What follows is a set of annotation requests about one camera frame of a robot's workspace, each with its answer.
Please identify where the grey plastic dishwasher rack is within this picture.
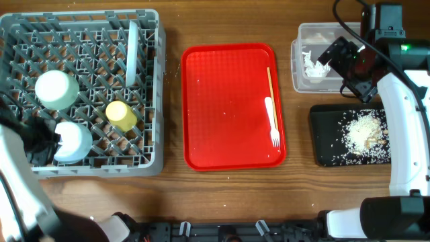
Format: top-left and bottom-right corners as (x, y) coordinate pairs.
(1, 9), (166, 179)

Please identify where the wooden chopstick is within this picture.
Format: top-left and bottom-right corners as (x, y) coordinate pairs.
(267, 67), (279, 131)

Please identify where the large pale blue plate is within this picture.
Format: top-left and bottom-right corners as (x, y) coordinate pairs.
(126, 22), (138, 87)

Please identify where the pale green bowl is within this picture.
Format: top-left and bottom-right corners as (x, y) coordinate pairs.
(35, 70), (79, 110)

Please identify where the white plastic fork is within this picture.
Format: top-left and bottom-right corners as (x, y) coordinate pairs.
(264, 97), (280, 147)

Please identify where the yellow plastic cup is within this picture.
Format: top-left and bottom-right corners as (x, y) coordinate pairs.
(105, 101), (137, 132)

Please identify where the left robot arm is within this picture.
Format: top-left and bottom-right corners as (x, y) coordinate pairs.
(1, 102), (144, 241)

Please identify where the spilled rice food waste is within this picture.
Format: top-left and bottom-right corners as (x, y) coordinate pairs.
(329, 109), (391, 166)

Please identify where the red plastic serving tray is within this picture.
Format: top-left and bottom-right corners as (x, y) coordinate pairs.
(181, 43), (287, 171)

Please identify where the white paper napkin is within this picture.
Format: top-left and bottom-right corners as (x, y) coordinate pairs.
(302, 51), (331, 83)

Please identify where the black plastic tray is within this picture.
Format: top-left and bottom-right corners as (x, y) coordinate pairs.
(309, 102), (384, 167)

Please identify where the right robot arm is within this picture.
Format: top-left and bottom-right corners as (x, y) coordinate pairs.
(314, 3), (429, 241)

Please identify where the clear plastic bin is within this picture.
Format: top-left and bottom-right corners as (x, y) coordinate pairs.
(291, 22), (363, 93)

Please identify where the pale green saucer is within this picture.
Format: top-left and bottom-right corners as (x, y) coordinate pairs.
(54, 122), (93, 164)

